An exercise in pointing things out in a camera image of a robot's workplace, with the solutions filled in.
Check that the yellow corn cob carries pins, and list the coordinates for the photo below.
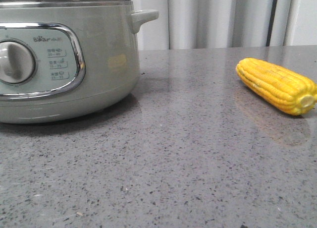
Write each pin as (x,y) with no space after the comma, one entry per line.
(290,92)

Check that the white curtain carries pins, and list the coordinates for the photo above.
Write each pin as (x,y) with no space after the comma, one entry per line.
(190,24)

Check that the green electric cooking pot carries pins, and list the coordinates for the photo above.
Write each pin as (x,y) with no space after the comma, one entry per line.
(61,59)

